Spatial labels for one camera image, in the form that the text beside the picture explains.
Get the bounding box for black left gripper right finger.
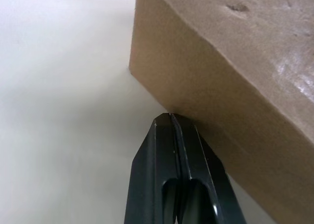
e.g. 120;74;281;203
171;113;247;224

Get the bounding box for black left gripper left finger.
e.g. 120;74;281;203
124;112;182;224

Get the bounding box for brown cardboard box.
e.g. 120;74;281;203
129;0;314;224

